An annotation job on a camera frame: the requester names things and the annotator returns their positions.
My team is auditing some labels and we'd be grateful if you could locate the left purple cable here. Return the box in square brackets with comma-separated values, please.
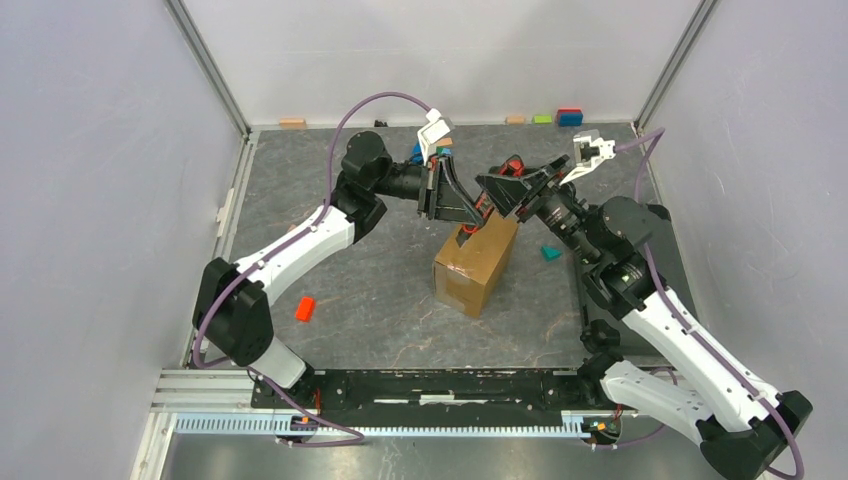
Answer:
[192, 92, 435, 448]

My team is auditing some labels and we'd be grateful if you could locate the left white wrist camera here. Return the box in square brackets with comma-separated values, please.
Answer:
[416, 108, 453, 161]

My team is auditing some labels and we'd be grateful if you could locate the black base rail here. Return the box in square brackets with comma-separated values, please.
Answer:
[287, 368, 621, 428]

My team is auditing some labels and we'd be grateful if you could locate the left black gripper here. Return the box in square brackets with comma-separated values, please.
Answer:
[371, 153, 485, 226]

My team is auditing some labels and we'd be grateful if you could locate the teal triangular block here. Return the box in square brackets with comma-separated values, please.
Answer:
[540, 246, 563, 262]

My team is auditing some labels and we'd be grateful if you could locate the small red block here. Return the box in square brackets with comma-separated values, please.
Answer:
[294, 296, 316, 323]

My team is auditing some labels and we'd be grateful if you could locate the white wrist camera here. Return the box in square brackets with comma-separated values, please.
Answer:
[559, 130, 616, 186]
[416, 108, 453, 161]

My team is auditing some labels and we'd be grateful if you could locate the red blue block at wall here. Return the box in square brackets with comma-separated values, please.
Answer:
[556, 108, 584, 127]

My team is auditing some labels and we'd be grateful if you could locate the tan block at wall left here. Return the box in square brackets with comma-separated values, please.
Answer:
[278, 118, 307, 129]

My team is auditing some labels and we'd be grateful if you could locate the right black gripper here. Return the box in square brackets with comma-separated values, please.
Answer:
[475, 154, 603, 265]

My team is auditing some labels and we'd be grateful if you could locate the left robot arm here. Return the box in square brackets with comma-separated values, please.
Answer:
[193, 131, 486, 408]

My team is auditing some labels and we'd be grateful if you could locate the brown cardboard express box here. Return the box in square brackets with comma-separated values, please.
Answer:
[432, 213, 519, 318]

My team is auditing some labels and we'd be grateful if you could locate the white toothed cable duct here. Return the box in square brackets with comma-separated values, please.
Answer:
[173, 413, 590, 439]

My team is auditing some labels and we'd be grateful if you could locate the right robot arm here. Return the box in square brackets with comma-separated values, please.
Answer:
[476, 159, 813, 479]

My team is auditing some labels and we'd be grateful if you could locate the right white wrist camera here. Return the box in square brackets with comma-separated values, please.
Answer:
[559, 130, 616, 186]

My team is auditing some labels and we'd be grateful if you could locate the green block at wall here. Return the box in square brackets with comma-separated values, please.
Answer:
[532, 115, 554, 125]

